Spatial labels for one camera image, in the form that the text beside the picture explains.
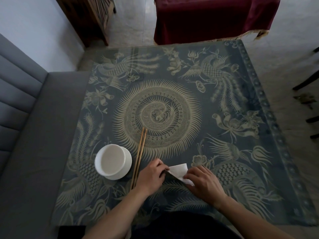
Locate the person's right hand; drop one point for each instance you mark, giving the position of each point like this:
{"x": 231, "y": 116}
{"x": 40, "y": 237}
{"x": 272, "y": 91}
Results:
{"x": 206, "y": 186}

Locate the person's left hand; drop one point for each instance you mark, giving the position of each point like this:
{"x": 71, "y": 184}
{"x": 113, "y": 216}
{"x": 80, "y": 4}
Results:
{"x": 152, "y": 177}

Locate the white paper napkin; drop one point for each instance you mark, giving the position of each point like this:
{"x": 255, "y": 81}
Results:
{"x": 179, "y": 170}

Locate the person's right forearm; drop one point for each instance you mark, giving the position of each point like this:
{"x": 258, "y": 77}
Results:
{"x": 251, "y": 224}

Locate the person's left forearm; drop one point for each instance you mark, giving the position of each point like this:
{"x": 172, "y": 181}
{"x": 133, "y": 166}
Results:
{"x": 117, "y": 216}

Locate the person's black clothing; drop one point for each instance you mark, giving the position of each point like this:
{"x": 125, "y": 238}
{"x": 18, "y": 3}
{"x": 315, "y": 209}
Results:
{"x": 182, "y": 226}

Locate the white saucer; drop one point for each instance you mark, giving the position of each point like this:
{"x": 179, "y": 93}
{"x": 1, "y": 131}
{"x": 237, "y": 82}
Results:
{"x": 128, "y": 164}

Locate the white ceramic bowl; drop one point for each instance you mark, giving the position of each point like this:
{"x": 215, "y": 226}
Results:
{"x": 111, "y": 160}

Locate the blue patterned tablecloth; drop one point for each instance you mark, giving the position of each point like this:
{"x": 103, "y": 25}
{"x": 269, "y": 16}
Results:
{"x": 211, "y": 102}

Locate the dark table leg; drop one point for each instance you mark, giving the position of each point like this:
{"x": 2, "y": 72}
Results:
{"x": 71, "y": 232}

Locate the grey upholstered sofa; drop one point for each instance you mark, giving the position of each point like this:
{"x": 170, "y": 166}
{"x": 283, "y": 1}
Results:
{"x": 32, "y": 151}

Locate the brown debris on floor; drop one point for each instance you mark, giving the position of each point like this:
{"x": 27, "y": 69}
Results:
{"x": 304, "y": 98}

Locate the dark red cloth table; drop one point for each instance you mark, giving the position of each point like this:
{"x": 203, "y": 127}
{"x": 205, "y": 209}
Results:
{"x": 214, "y": 17}

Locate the dark wooden cabinet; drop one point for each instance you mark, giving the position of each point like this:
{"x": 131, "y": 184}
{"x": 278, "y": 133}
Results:
{"x": 79, "y": 17}

